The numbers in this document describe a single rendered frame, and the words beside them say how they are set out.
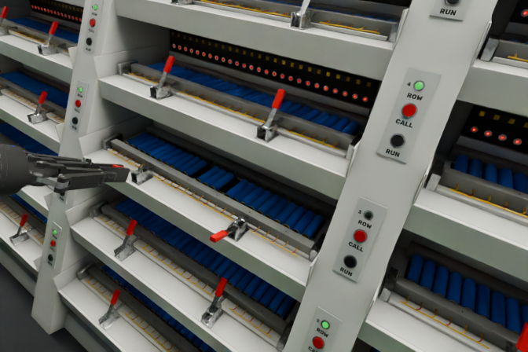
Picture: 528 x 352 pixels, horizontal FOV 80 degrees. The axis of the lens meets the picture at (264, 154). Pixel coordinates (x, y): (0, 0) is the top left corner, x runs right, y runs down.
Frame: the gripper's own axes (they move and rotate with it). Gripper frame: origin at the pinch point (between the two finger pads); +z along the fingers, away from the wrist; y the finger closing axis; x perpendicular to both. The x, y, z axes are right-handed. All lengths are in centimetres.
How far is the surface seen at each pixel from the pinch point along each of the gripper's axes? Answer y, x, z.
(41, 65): -43.2, 13.9, 5.5
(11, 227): -51, -39, 15
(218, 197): 19.2, 2.5, 10.7
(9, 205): -59, -35, 17
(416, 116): 48, 27, 2
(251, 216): 27.6, 2.3, 10.4
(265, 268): 34.9, -3.7, 7.1
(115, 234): -6.4, -18.8, 13.1
